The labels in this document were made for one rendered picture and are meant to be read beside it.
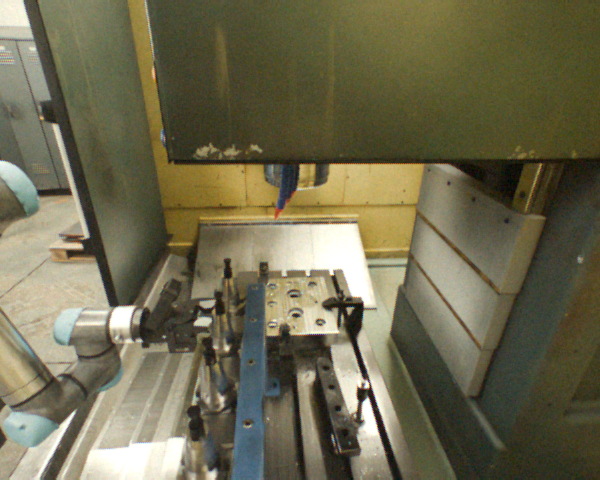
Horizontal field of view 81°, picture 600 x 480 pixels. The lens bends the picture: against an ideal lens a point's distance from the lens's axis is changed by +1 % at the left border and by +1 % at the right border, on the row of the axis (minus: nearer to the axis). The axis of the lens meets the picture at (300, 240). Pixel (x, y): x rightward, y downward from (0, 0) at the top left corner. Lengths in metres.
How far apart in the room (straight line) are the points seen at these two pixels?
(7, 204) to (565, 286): 1.03
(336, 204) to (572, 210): 1.38
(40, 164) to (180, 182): 3.87
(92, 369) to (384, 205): 1.64
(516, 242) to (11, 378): 0.96
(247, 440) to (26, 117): 5.30
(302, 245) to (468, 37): 1.50
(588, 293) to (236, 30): 0.72
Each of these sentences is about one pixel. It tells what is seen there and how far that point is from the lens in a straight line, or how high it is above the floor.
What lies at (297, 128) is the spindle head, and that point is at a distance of 0.50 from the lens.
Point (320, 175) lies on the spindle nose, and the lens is 0.79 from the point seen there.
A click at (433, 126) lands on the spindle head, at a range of 0.55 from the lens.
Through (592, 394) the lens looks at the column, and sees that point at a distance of 1.13.
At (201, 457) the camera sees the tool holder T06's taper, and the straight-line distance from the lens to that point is 0.49.
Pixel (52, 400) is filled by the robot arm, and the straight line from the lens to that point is 0.83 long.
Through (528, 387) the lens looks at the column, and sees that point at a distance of 0.94.
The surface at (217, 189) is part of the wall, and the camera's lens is 1.94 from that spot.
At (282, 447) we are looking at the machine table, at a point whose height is 0.90.
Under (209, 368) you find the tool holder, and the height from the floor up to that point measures 1.29.
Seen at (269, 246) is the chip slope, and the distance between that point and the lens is 1.89.
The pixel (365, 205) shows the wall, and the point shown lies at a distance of 2.04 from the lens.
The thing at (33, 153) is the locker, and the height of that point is 0.59.
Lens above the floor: 1.67
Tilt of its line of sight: 27 degrees down
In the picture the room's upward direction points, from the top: 1 degrees clockwise
